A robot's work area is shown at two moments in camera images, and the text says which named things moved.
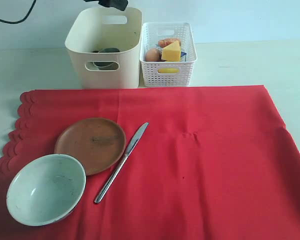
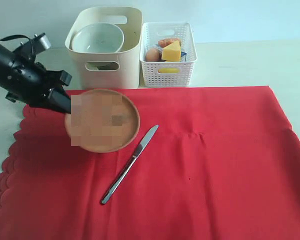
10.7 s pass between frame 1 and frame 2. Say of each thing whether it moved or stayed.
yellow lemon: stayed
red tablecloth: stayed
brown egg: stayed
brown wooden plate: moved
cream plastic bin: stayed
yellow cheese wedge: stayed
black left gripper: moved
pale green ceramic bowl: moved
